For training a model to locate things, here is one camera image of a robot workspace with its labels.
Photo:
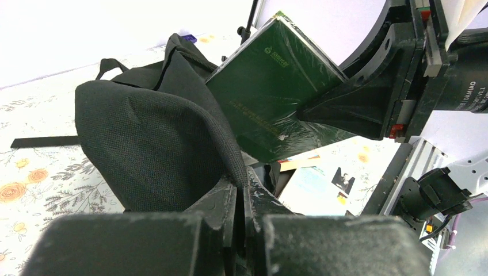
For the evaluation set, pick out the small blue block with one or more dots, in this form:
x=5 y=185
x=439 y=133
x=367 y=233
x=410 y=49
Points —
x=190 y=38

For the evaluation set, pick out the dark green book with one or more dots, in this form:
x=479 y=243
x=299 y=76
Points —
x=261 y=86

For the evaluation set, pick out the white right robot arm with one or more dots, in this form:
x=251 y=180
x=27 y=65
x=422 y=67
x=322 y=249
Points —
x=405 y=69

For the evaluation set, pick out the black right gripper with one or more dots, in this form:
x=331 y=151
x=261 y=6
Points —
x=405 y=69

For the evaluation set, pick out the floral table mat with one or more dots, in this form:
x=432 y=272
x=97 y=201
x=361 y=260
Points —
x=41 y=184

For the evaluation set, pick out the black student backpack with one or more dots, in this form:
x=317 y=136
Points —
x=155 y=133

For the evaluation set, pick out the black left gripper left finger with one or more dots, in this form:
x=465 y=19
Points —
x=214 y=251

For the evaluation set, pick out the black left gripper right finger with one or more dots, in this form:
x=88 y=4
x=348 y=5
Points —
x=258 y=202

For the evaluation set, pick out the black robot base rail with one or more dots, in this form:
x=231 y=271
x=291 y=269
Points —
x=412 y=205

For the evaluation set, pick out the black microphone tripod stand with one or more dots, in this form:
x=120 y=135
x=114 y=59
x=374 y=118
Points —
x=245 y=31

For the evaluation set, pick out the orange book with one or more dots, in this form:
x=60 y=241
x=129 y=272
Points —
x=306 y=159

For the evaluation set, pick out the light teal paperback book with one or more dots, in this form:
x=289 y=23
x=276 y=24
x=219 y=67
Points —
x=327 y=191

